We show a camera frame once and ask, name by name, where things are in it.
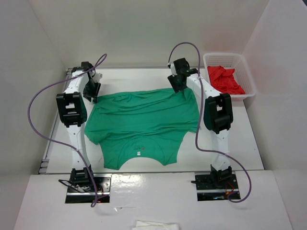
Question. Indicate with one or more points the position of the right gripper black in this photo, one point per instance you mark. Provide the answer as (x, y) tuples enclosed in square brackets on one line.
[(175, 87)]

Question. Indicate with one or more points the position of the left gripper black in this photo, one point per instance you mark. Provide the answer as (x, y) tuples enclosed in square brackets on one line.
[(93, 94)]

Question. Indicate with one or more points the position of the green tank top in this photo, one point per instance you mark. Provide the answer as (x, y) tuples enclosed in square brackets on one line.
[(143, 124)]

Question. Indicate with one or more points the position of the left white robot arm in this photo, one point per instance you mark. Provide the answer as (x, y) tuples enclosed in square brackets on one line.
[(73, 115)]

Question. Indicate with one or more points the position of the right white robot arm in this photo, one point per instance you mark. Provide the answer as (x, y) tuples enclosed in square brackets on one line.
[(216, 112)]

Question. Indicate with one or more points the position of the red tank top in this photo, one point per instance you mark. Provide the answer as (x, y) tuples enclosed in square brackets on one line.
[(223, 80)]

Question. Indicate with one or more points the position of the white plastic basket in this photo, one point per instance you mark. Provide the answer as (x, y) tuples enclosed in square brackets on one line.
[(242, 73)]

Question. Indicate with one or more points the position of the white crumpled cloth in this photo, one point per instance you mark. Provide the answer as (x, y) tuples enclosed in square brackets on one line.
[(150, 225)]

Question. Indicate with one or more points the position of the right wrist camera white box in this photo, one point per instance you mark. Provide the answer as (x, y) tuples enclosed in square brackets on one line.
[(171, 66)]

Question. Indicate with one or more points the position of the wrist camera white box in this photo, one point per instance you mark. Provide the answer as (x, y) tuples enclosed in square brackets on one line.
[(97, 77), (171, 66)]

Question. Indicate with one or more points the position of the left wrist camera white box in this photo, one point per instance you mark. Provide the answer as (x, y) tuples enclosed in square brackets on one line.
[(97, 77)]

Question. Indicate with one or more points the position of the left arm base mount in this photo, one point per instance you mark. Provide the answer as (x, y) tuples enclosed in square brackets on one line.
[(77, 194)]

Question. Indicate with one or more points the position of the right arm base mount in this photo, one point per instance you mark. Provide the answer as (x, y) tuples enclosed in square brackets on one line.
[(206, 190)]

